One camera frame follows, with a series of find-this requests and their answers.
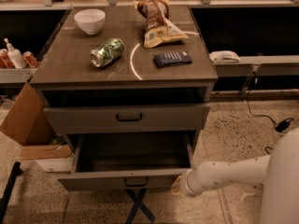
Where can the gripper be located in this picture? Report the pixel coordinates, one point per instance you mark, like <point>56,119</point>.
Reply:
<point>186,183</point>

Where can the grey drawer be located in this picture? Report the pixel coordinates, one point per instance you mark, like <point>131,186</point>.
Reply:
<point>127,118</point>
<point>129,160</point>

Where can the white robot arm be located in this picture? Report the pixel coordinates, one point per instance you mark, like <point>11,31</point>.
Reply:
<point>277,173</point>

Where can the grey top drawer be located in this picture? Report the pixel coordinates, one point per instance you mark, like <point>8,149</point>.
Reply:
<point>127,118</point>

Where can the grey drawer cabinet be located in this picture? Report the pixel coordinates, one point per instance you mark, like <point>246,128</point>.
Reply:
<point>67,78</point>

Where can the blue tape cross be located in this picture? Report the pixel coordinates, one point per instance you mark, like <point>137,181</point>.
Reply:
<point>138,204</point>

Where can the white flat box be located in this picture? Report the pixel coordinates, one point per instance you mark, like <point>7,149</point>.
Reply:
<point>56,165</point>

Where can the black power adapter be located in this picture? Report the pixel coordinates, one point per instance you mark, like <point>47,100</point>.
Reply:
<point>283,125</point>

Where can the dark blue snack bar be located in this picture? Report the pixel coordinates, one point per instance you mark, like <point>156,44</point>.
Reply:
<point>172,58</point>

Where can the folded white cloth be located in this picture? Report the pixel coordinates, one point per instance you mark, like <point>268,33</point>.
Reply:
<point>224,56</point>

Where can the green crushed soda can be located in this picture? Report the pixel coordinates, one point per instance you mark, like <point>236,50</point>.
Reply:
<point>107,52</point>

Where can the brown chip bag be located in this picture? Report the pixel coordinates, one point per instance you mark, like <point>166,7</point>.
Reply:
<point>159,29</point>

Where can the brown cardboard box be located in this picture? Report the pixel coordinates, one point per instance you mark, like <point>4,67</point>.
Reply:
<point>27,124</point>

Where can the black pole left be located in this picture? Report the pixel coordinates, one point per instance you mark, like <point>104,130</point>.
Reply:
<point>15,172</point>

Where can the white ceramic bowl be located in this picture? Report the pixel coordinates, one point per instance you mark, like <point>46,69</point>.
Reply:
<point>90,21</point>

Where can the red soda can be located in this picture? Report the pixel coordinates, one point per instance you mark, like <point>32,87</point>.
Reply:
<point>5,61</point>
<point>31,59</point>

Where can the white pump bottle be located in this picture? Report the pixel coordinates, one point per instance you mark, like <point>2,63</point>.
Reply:
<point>15,56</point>

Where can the red soda can left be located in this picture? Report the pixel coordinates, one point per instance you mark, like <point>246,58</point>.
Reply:
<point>5,61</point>

